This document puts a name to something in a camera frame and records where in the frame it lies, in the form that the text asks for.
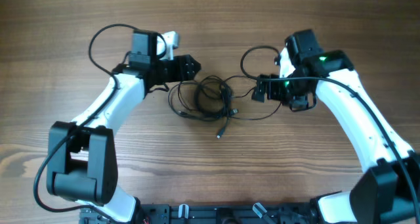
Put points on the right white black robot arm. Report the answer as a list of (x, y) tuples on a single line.
[(388, 191)]

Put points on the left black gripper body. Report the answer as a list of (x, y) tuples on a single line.
[(177, 68)]

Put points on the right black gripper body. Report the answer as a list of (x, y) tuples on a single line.
[(266, 87)]

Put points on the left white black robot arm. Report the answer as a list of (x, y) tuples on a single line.
[(81, 164)]

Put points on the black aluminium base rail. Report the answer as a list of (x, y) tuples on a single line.
[(293, 213)]

